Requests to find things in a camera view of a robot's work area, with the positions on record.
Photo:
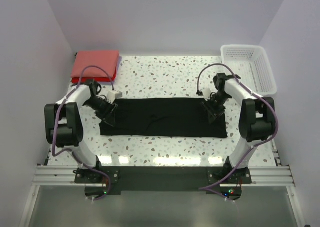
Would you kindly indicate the aluminium rail frame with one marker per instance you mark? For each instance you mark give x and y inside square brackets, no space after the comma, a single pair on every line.
[259,176]

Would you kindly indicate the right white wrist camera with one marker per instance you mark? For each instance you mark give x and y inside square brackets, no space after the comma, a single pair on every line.
[206,93]

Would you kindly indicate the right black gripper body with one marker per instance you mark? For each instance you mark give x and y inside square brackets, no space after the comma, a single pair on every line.
[213,109]

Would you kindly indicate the white plastic basket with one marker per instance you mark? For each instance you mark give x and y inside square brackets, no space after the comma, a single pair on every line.
[252,64]

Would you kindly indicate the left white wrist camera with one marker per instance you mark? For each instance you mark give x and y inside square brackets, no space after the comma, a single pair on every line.
[112,95]

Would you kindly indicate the black t shirt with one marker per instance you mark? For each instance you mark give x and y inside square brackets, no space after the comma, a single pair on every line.
[164,117]

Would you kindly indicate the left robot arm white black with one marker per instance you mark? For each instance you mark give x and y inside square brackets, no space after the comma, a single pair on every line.
[63,123]

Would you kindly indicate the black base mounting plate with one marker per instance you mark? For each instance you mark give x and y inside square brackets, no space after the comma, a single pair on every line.
[151,179]

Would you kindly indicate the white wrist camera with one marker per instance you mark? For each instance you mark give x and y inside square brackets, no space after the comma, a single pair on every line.
[112,95]
[206,93]

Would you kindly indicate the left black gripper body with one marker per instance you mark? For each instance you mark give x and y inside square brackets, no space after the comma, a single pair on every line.
[108,112]

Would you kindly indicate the red folded t shirt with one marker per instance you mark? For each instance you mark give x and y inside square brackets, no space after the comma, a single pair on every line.
[97,79]

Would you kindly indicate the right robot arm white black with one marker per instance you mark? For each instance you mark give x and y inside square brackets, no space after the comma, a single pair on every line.
[257,122]

